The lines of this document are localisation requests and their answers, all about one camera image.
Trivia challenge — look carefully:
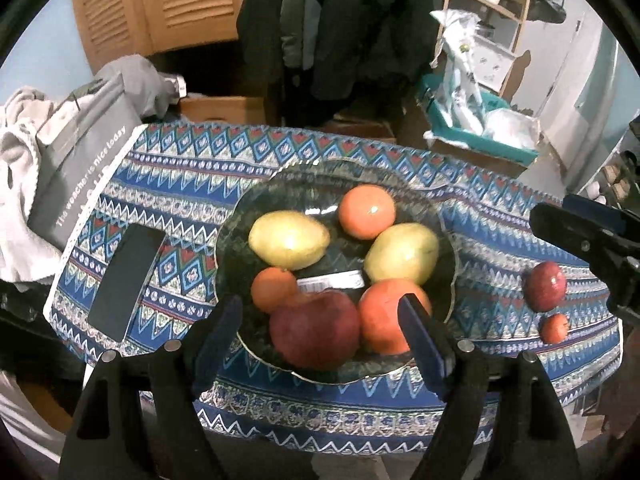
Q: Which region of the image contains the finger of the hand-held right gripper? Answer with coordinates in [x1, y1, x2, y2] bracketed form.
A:
[529, 203, 640, 321]
[562, 194, 640, 246]

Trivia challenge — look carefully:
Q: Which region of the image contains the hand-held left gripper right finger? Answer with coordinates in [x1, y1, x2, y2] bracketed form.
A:
[397, 294, 583, 480]

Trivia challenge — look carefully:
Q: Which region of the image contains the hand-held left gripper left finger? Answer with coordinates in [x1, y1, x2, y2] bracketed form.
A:
[57, 295, 246, 480]

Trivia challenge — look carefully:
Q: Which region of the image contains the large orange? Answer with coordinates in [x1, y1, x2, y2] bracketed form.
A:
[357, 278, 432, 356]

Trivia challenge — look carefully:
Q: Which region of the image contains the small red apple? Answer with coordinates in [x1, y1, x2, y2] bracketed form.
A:
[523, 261, 568, 313]

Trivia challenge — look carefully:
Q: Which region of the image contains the small tangerine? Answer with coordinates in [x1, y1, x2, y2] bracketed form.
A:
[540, 313, 571, 345]
[251, 266, 299, 315]

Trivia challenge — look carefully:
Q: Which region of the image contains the yellow-green mango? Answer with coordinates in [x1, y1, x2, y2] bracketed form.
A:
[248, 211, 331, 269]
[363, 222, 441, 286]

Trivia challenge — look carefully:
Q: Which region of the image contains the large red apple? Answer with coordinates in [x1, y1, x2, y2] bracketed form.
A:
[269, 290, 362, 372]

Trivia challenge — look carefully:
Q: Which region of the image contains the dark glass plate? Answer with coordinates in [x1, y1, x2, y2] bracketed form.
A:
[215, 159, 458, 386]

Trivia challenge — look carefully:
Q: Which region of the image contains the blue patterned tablecloth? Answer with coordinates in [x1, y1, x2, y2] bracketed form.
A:
[44, 122, 623, 453]

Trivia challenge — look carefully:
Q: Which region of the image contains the black smartphone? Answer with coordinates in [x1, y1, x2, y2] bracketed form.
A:
[87, 224, 167, 342]

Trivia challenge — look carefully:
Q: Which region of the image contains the white rectangular sticker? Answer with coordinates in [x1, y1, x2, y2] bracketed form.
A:
[296, 270, 366, 293]

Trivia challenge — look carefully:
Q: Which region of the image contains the teal plastic bin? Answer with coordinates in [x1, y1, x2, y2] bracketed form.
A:
[417, 75, 543, 166]

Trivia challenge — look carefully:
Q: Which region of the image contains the clear plastic bag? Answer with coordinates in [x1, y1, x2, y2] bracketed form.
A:
[482, 107, 541, 148]

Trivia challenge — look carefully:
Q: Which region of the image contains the large cardboard box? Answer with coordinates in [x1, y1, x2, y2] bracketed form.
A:
[425, 135, 538, 178]

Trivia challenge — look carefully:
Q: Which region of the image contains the white printed plastic bag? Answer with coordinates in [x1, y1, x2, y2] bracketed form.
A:
[430, 9, 488, 131]

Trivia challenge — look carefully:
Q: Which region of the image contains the wooden shelf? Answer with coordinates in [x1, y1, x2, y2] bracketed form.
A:
[442, 0, 536, 98]

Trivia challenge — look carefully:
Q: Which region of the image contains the grey package with white print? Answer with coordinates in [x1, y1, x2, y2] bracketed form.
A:
[27, 71, 143, 251]

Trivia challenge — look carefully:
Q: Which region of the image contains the plain brown cardboard box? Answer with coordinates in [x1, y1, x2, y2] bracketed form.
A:
[177, 95, 266, 126]

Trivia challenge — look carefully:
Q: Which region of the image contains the grey sweatshirt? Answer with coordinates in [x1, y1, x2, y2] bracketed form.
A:
[95, 55, 186, 121]

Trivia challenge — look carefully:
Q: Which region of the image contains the white towel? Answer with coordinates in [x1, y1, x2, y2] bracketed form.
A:
[0, 87, 71, 286]

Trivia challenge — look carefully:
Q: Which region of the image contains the dark hanging coat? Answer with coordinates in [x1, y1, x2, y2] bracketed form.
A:
[235, 0, 436, 106]

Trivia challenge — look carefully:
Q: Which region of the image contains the grey hanging jacket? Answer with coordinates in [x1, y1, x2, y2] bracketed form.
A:
[280, 0, 326, 68]

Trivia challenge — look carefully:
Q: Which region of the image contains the wooden louvred door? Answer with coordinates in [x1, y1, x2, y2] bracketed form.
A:
[70, 0, 151, 61]
[137, 0, 241, 53]

